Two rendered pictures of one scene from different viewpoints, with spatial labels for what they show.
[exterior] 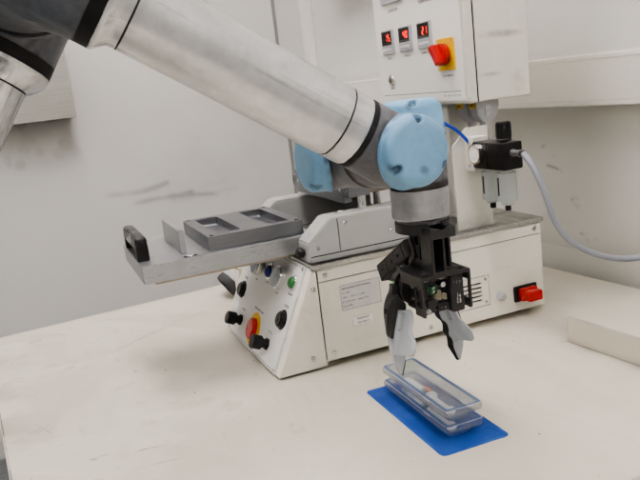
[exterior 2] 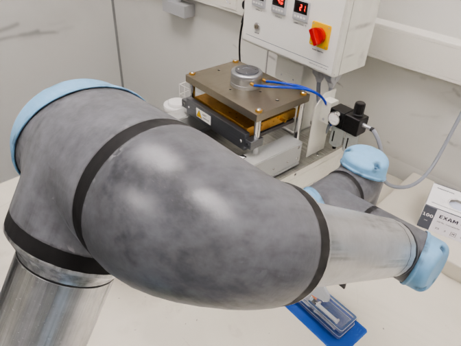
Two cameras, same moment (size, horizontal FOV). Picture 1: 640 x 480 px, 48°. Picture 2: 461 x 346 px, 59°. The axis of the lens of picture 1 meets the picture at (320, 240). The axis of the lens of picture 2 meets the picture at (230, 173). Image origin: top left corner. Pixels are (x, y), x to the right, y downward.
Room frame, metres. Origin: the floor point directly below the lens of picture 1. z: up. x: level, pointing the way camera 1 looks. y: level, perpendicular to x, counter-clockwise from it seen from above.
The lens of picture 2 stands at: (0.47, 0.28, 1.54)
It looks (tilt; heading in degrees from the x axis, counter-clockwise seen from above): 37 degrees down; 338
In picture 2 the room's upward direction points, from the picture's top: 3 degrees clockwise
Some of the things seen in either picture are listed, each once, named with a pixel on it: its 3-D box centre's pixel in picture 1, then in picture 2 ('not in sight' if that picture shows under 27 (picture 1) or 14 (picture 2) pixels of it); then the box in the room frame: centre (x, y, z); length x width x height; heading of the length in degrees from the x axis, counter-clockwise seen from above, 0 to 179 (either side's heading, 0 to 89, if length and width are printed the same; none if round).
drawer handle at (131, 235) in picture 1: (135, 242); not in sight; (1.20, 0.31, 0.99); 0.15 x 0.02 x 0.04; 21
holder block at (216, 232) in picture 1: (240, 227); not in sight; (1.26, 0.14, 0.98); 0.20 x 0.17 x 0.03; 21
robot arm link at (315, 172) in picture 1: (350, 155); (331, 211); (0.86, -0.05, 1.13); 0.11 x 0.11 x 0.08; 22
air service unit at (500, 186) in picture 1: (493, 166); (344, 126); (1.19, -0.30, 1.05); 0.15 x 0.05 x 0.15; 21
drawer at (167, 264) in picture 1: (215, 238); not in sight; (1.25, 0.18, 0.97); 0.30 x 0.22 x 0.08; 111
